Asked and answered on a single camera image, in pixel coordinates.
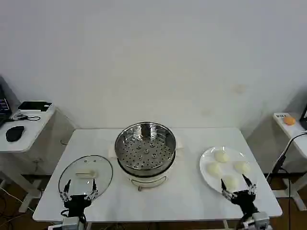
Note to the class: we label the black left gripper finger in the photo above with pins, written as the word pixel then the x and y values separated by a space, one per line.
pixel 94 192
pixel 66 194

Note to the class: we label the white round plate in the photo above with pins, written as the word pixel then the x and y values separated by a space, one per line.
pixel 208 178

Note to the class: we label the white electric pot base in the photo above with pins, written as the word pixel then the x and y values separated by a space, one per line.
pixel 148 176

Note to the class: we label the black and white flat box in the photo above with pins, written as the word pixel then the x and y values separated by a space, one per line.
pixel 34 106

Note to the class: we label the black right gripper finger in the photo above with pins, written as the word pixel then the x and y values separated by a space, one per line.
pixel 251 189
pixel 227 194

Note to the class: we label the white rectangular table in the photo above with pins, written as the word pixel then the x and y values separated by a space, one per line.
pixel 182 198

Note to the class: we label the white steamed bun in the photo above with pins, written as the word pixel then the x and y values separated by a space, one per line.
pixel 231 182
pixel 242 166
pixel 214 169
pixel 221 156

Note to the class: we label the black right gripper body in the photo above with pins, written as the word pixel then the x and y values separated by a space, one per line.
pixel 245 201

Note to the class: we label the black laptop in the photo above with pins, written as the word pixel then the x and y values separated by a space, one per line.
pixel 3 105

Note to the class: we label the perforated steel steamer basket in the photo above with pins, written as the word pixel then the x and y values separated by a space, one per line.
pixel 134 143

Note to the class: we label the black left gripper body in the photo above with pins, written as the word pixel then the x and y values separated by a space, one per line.
pixel 76 203

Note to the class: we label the round glass lid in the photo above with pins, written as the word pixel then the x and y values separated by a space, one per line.
pixel 79 165

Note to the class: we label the black monitor edge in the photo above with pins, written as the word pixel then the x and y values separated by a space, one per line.
pixel 304 117

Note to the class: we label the black computer mouse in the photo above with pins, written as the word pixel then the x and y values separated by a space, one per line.
pixel 15 133

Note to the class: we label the white desk with black leg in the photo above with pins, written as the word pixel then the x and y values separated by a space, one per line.
pixel 293 134

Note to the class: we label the white side desk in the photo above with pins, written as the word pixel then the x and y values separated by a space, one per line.
pixel 31 134

